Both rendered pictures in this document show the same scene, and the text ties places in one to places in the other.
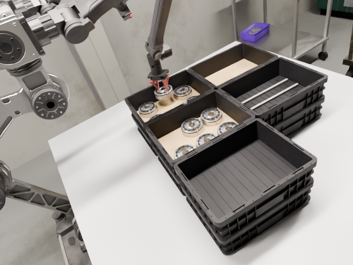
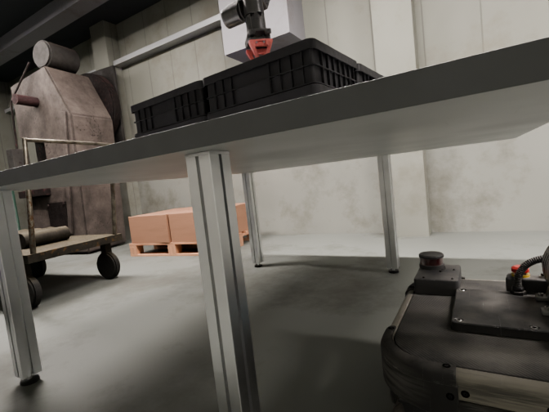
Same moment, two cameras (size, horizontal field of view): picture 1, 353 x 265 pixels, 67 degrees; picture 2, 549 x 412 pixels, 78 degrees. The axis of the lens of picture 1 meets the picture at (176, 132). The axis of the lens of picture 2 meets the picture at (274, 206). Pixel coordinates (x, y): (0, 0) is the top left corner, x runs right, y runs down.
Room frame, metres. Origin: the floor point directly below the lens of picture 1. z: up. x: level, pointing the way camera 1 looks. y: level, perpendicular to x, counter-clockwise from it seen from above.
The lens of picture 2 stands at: (1.90, 0.81, 0.60)
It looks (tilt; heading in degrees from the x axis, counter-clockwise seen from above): 4 degrees down; 232
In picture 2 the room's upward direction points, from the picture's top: 6 degrees counter-clockwise
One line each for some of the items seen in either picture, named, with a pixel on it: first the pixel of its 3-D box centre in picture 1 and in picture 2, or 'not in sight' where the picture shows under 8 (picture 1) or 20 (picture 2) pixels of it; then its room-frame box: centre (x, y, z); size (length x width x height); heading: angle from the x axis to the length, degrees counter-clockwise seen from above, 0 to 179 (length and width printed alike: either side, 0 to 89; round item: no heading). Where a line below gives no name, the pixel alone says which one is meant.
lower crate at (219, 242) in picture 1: (244, 191); not in sight; (0.60, -0.18, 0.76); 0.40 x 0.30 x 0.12; 106
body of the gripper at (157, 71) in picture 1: (156, 69); (256, 29); (1.26, 0.00, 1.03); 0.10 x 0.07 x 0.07; 62
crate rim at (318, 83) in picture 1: (270, 84); not in sight; (1.00, -0.48, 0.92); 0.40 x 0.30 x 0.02; 106
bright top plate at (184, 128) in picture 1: (191, 125); not in sight; (0.96, -0.08, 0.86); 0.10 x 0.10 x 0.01
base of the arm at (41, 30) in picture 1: (41, 30); not in sight; (0.90, 0.30, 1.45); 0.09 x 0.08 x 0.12; 21
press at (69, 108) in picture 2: not in sight; (65, 153); (1.24, -4.08, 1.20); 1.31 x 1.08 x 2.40; 111
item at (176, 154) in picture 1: (185, 153); not in sight; (0.80, -0.01, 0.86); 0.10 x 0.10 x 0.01
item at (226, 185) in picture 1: (241, 173); not in sight; (0.60, -0.18, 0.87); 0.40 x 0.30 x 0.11; 106
